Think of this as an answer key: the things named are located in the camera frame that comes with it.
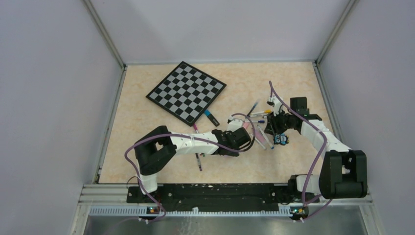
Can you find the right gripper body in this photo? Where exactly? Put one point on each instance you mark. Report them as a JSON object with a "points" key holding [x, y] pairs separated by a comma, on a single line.
{"points": [[281, 123]]}

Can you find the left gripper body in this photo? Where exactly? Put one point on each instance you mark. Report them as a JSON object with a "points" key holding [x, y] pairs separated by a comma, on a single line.
{"points": [[233, 153]]}

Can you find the grey white marker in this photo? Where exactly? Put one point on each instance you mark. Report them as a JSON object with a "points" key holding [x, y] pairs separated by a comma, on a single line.
{"points": [[260, 143]]}

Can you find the black highlighter blue cap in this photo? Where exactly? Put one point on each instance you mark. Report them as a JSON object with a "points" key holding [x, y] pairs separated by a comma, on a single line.
{"points": [[211, 117]]}

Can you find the purple pen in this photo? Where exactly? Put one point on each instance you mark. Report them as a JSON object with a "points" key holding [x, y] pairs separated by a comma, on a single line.
{"points": [[198, 161]]}

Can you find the pink highlighter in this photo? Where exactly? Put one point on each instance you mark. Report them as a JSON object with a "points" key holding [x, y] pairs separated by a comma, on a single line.
{"points": [[246, 125]]}

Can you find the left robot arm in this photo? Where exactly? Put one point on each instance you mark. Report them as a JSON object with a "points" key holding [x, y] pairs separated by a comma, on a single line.
{"points": [[158, 147]]}

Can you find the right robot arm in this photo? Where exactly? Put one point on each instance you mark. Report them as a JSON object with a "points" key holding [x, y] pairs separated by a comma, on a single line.
{"points": [[344, 170]]}

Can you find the magenta cap pen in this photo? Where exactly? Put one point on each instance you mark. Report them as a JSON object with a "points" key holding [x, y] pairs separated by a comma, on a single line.
{"points": [[195, 129]]}

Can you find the yellow cap marker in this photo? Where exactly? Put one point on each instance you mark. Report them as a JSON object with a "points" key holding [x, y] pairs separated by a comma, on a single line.
{"points": [[261, 113]]}

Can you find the owl eraser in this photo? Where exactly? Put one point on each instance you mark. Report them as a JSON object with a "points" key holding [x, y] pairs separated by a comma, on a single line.
{"points": [[281, 139]]}

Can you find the black grey chessboard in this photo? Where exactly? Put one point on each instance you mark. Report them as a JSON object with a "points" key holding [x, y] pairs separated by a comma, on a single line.
{"points": [[186, 92]]}

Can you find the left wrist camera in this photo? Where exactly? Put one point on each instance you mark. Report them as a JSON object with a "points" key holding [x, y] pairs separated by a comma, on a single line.
{"points": [[234, 123]]}

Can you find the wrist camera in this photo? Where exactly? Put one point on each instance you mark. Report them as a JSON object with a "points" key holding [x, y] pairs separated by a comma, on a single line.
{"points": [[234, 123], [276, 105]]}

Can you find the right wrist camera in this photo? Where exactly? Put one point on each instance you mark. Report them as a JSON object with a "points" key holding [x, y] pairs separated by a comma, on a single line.
{"points": [[276, 105]]}

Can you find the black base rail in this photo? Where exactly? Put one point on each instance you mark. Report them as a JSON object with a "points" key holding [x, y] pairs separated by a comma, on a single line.
{"points": [[265, 197]]}

